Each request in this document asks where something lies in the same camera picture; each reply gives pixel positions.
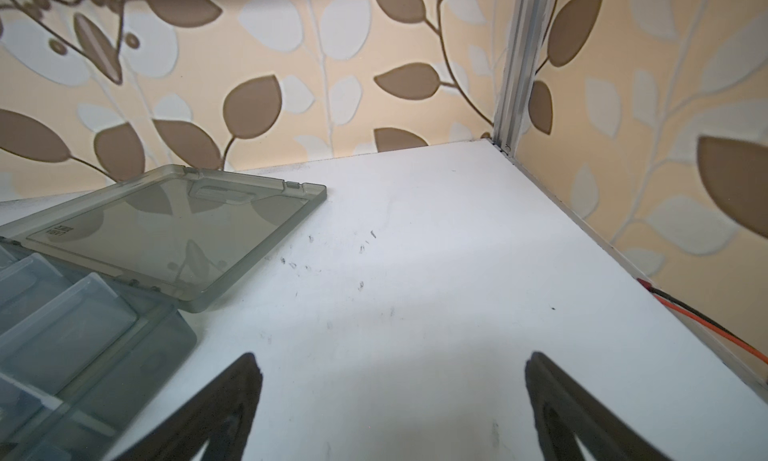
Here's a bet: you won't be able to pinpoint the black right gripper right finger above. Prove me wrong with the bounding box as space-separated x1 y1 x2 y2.
525 351 666 460

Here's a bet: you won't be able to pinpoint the red black multimeter leads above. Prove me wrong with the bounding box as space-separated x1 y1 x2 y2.
637 278 767 364

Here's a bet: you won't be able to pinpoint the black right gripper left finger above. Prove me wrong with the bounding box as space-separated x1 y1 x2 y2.
118 352 263 460

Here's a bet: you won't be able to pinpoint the aluminium frame post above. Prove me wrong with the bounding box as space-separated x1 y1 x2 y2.
492 0 557 158

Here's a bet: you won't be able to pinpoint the grey plastic organizer box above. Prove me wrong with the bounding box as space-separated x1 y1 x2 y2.
1 165 327 460

